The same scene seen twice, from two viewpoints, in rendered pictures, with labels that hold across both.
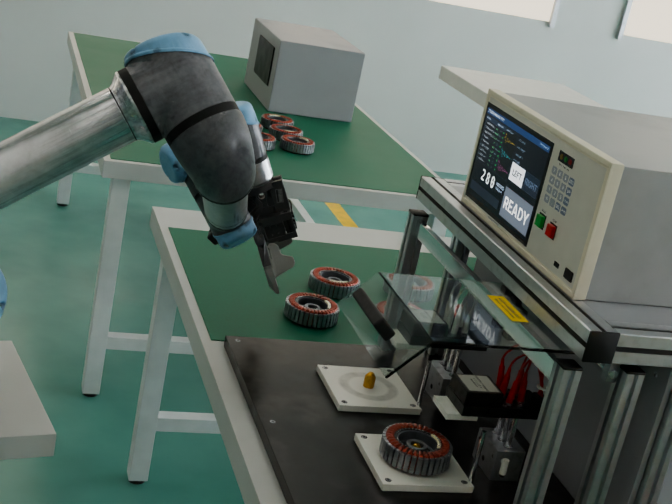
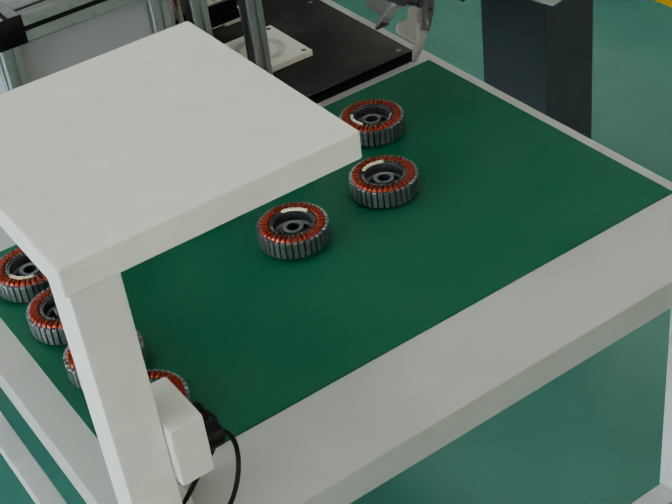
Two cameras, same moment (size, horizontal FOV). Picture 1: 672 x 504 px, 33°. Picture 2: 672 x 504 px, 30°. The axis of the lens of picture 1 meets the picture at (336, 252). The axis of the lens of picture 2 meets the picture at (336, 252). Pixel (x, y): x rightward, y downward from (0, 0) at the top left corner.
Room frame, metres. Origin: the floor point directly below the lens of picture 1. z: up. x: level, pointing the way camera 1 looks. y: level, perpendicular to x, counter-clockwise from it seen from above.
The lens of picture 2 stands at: (3.95, -0.41, 1.89)
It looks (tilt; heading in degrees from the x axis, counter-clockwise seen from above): 37 degrees down; 169
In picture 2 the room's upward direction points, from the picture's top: 8 degrees counter-clockwise
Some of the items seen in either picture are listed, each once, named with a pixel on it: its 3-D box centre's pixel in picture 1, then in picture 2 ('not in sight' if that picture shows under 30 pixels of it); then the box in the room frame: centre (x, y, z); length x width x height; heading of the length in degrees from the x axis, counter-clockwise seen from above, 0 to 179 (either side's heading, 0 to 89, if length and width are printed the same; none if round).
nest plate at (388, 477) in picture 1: (412, 462); not in sight; (1.57, -0.19, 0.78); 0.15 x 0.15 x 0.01; 20
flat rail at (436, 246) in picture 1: (478, 290); not in sight; (1.72, -0.24, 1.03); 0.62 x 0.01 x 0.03; 20
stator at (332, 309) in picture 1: (311, 309); (372, 122); (2.13, 0.02, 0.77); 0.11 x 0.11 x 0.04
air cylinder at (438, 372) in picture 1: (445, 382); not in sight; (1.85, -0.24, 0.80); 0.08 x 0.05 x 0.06; 20
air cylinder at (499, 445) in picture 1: (498, 453); not in sight; (1.62, -0.32, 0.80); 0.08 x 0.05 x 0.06; 20
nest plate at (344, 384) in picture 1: (367, 389); (258, 53); (1.80, -0.11, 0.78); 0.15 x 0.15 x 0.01; 20
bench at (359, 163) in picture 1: (219, 200); not in sight; (3.99, 0.46, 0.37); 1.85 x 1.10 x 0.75; 20
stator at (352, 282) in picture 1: (334, 282); (384, 181); (2.31, -0.01, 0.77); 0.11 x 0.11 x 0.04
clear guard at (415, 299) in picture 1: (467, 328); not in sight; (1.53, -0.21, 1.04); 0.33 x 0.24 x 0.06; 110
